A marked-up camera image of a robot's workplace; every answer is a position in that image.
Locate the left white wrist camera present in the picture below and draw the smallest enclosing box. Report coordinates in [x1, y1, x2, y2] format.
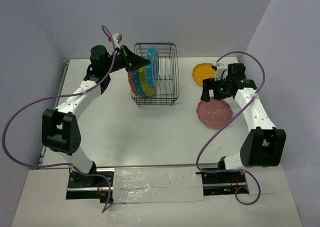
[112, 32, 123, 44]

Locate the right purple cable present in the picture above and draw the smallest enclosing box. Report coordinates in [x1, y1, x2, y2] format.
[195, 50, 267, 206]

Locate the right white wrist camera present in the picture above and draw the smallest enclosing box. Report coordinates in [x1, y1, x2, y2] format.
[212, 63, 228, 81]

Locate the green dotted plate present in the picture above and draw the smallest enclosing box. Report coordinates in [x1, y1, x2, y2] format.
[138, 66, 156, 97]

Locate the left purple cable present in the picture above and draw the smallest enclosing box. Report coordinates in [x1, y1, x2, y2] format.
[1, 24, 118, 214]

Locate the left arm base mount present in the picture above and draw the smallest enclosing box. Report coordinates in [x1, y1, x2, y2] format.
[65, 169, 109, 204]

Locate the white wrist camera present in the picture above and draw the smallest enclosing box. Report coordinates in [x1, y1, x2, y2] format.
[212, 63, 228, 81]
[112, 32, 123, 44]

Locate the orange dotted plate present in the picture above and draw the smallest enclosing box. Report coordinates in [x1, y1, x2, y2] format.
[192, 62, 216, 87]

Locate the blue dotted plate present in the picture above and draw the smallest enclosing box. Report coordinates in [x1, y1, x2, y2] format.
[133, 70, 146, 97]
[145, 45, 159, 88]

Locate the purple cable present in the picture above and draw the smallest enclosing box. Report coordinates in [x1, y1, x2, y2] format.
[1, 24, 118, 214]
[195, 50, 267, 206]

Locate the black wire dish rack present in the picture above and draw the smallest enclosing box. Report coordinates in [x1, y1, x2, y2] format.
[130, 42, 180, 106]

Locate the silver tape strip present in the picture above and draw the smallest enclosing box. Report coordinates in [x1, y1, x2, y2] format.
[112, 167, 204, 204]

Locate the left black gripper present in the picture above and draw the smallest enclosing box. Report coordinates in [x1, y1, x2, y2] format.
[103, 45, 150, 74]

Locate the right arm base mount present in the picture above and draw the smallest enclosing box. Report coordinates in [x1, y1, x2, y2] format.
[195, 171, 249, 196]

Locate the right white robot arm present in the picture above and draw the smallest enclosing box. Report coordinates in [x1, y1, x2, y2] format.
[200, 63, 287, 183]

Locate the pink dotted plate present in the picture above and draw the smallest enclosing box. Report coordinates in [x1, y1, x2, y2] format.
[196, 97, 233, 129]
[127, 72, 141, 97]

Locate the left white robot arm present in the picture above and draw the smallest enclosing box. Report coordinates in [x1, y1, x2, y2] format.
[42, 45, 151, 187]

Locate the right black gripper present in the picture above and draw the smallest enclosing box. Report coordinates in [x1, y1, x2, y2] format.
[200, 75, 232, 102]

